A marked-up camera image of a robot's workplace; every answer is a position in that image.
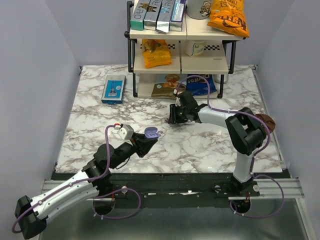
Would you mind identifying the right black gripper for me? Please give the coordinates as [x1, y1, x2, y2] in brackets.
[167, 103, 189, 125]

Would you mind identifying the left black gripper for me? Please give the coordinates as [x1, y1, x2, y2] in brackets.
[109, 132, 158, 170]

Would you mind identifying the lavender earbud charging case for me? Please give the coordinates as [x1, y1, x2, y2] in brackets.
[144, 127, 160, 139]

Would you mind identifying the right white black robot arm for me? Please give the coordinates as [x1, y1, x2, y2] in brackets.
[167, 91, 270, 196]

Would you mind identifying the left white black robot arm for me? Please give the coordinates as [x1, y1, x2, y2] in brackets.
[11, 132, 159, 240]

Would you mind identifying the brown snack bag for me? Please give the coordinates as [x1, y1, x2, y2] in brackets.
[151, 73, 187, 99]

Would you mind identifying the blue Doritos bag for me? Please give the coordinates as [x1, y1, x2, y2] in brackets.
[186, 74, 217, 96]

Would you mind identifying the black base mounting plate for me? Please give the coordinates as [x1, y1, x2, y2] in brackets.
[51, 171, 261, 209]

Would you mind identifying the blue flat product box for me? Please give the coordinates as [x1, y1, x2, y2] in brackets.
[101, 74, 127, 105]

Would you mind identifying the beige black three-tier shelf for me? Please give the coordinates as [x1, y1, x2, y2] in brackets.
[124, 0, 242, 98]

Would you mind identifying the orange snack bag middle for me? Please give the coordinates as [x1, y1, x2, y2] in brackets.
[142, 39, 172, 69]

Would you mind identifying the white yogurt cup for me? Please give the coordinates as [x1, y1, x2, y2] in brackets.
[184, 40, 206, 57]

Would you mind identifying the purple blue toothpaste box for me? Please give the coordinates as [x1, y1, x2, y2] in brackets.
[169, 0, 186, 32]

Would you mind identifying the white printed mug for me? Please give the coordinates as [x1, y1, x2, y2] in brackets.
[186, 0, 213, 20]

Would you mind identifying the orange chip bag top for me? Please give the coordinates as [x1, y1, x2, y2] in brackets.
[207, 0, 250, 38]

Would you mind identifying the teal toothpaste box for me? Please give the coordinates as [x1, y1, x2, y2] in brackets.
[130, 0, 150, 31]

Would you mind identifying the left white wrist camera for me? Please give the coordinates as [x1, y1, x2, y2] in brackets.
[117, 124, 134, 141]

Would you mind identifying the aluminium rail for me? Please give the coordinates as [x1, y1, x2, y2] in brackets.
[222, 178, 305, 201]

